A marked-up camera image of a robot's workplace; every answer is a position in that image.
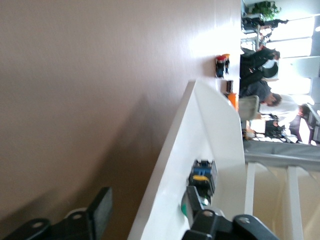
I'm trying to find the orange button box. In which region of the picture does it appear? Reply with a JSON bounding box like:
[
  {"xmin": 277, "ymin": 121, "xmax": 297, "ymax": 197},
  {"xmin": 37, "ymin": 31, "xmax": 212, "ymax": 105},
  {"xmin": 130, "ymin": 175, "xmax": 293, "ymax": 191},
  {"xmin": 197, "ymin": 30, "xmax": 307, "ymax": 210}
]
[{"xmin": 226, "ymin": 92, "xmax": 239, "ymax": 112}]

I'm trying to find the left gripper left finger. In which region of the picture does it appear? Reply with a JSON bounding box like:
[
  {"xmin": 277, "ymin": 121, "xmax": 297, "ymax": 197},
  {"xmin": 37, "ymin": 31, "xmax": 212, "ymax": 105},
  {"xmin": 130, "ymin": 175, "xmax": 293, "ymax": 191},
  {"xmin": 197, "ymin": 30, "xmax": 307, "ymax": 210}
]
[{"xmin": 49, "ymin": 186, "xmax": 113, "ymax": 240}]

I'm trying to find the green push button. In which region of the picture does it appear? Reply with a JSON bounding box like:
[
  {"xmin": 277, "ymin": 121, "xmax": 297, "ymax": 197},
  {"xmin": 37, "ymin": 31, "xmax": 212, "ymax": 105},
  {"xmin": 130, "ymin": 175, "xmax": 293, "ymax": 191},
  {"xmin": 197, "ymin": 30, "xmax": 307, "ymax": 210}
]
[{"xmin": 179, "ymin": 158, "xmax": 218, "ymax": 218}]

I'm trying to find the person in black jacket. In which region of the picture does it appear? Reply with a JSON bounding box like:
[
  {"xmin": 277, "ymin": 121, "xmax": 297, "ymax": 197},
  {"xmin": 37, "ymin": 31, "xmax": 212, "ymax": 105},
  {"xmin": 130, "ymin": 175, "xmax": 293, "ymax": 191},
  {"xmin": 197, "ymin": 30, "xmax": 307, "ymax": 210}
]
[{"xmin": 239, "ymin": 46, "xmax": 281, "ymax": 87}]

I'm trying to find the green potted plant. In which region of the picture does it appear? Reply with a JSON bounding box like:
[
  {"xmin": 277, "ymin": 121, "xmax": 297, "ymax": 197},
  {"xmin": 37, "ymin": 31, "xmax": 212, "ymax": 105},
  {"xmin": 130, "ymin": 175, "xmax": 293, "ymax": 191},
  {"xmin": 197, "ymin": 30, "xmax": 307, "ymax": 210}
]
[{"xmin": 250, "ymin": 0, "xmax": 283, "ymax": 21}]

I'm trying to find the yellow push button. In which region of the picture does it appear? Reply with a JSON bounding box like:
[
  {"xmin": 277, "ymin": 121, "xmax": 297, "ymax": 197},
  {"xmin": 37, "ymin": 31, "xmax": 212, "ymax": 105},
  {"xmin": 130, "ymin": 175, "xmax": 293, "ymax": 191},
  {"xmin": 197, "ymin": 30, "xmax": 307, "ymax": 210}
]
[{"xmin": 223, "ymin": 53, "xmax": 231, "ymax": 75}]

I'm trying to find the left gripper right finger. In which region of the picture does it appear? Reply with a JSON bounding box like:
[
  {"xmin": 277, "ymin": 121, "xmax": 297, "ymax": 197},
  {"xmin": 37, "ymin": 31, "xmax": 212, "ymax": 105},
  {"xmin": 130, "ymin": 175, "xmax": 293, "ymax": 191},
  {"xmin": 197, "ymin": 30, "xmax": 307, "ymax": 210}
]
[{"xmin": 183, "ymin": 186, "xmax": 241, "ymax": 240}]

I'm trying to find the black bag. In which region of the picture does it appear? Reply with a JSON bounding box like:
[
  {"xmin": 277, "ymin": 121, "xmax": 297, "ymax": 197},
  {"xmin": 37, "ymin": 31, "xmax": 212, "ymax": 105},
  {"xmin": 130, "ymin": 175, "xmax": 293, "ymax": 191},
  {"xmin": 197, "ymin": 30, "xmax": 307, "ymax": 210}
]
[{"xmin": 264, "ymin": 119, "xmax": 286, "ymax": 138}]

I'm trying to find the grey office chair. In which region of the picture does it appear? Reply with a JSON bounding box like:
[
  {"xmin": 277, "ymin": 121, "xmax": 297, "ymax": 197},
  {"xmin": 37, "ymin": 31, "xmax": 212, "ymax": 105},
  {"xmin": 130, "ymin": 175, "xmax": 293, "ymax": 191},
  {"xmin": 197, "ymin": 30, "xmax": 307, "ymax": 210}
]
[{"xmin": 238, "ymin": 94, "xmax": 261, "ymax": 121}]

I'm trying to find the person in grey top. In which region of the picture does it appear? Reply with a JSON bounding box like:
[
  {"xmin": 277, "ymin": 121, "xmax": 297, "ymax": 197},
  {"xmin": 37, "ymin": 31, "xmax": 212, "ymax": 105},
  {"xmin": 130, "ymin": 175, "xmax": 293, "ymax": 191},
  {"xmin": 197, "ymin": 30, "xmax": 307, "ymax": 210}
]
[{"xmin": 240, "ymin": 79, "xmax": 283, "ymax": 108}]

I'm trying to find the person in white shirt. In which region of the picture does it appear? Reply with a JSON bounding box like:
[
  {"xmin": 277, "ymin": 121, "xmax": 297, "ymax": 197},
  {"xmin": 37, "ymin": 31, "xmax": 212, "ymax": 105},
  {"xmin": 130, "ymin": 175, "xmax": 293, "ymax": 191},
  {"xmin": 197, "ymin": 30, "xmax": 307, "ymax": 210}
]
[{"xmin": 259, "ymin": 93, "xmax": 316, "ymax": 145}]

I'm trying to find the red push button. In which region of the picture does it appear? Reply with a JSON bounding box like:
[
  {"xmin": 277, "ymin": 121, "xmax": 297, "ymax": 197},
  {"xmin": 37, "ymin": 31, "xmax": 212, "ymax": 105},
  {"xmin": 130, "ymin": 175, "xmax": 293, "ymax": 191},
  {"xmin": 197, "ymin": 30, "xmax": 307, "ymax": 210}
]
[{"xmin": 215, "ymin": 55, "xmax": 226, "ymax": 79}]

